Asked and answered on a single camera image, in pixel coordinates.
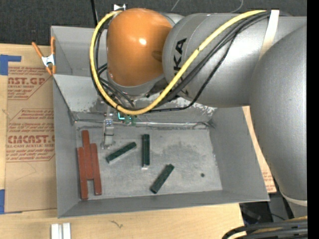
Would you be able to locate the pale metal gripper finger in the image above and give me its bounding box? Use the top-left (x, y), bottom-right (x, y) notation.
top-left (100, 119), bottom-right (108, 150)
top-left (105, 119), bottom-right (116, 146)

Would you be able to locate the dark green flat block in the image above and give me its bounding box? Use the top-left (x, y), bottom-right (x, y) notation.
top-left (150, 163), bottom-right (175, 195)
top-left (142, 133), bottom-right (151, 167)
top-left (105, 141), bottom-right (138, 164)

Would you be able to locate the red-brown flat block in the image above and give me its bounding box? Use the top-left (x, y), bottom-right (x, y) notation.
top-left (81, 129), bottom-right (93, 180)
top-left (89, 143), bottom-right (103, 196)
top-left (76, 146), bottom-right (89, 200)

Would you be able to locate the grey metal bin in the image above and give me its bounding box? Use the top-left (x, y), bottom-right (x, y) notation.
top-left (50, 25), bottom-right (271, 219)

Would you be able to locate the brown cardboard board red print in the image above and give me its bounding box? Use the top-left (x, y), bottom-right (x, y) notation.
top-left (0, 43), bottom-right (278, 214)

